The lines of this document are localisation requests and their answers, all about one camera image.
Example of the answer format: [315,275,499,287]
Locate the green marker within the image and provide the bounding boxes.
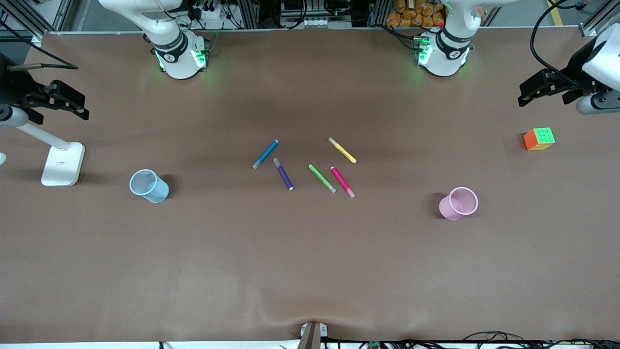
[309,164,337,194]

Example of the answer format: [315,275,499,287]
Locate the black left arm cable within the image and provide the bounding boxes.
[529,0,589,90]

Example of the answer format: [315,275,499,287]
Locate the pink mesh cup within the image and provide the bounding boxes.
[439,187,479,221]

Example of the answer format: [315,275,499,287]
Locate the yellow marker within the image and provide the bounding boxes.
[328,137,357,164]

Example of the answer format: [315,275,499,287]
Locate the light blue mesh cup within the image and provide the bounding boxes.
[129,169,170,203]

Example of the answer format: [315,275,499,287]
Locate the orange snack bags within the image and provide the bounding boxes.
[386,0,445,28]

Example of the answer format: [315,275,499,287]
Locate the blue marker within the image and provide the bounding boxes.
[252,140,279,170]

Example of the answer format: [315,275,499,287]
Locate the purple marker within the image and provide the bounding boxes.
[273,158,295,191]

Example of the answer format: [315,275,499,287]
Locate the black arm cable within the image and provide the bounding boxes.
[0,19,79,72]
[529,0,589,90]

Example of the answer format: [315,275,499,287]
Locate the white power strip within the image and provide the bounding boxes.
[186,6,234,31]

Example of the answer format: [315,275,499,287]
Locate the aluminium frame post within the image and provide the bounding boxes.
[579,0,620,38]
[0,0,73,48]

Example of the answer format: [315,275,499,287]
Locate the colourful puzzle cube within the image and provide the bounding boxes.
[523,127,556,151]

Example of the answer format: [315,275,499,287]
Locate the pink marker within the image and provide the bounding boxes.
[330,166,356,199]

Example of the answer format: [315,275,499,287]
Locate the white stand with rod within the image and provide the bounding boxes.
[19,122,86,187]

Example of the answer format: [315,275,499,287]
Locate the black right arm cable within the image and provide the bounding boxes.
[0,19,79,72]

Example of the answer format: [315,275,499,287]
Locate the white connector strip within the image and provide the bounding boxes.
[281,17,353,29]

